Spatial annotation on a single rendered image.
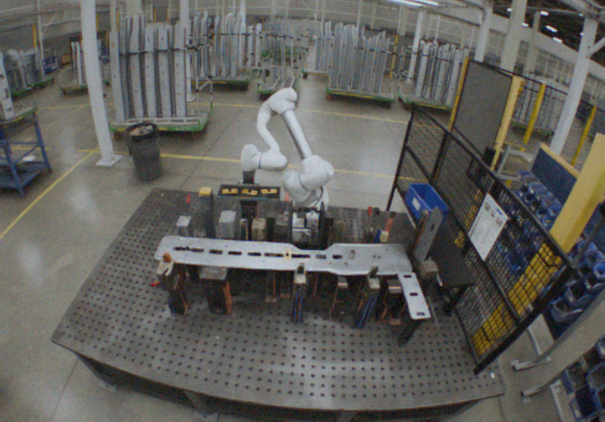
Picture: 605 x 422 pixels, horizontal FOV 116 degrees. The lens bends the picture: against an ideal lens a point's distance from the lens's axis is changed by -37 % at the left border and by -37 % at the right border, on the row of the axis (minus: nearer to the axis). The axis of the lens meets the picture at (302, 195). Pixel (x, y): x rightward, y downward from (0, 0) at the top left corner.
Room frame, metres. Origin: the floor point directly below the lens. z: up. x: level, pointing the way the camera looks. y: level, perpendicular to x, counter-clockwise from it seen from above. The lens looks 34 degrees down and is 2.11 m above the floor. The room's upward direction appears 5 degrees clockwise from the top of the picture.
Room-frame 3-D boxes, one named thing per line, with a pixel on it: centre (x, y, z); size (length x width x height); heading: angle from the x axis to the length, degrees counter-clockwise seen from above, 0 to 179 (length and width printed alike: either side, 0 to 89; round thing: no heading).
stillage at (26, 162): (2.78, 4.84, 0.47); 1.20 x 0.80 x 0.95; 91
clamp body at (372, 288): (0.92, -0.38, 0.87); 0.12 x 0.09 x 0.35; 5
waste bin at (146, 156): (3.34, 2.24, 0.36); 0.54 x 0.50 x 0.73; 179
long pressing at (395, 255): (1.09, 0.07, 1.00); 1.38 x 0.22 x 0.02; 95
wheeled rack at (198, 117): (4.95, 2.82, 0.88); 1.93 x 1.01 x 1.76; 95
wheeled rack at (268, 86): (8.18, 0.88, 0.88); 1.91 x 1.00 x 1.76; 0
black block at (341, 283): (0.95, -0.24, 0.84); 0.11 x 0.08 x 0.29; 5
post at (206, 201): (1.39, 0.57, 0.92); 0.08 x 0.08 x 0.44; 5
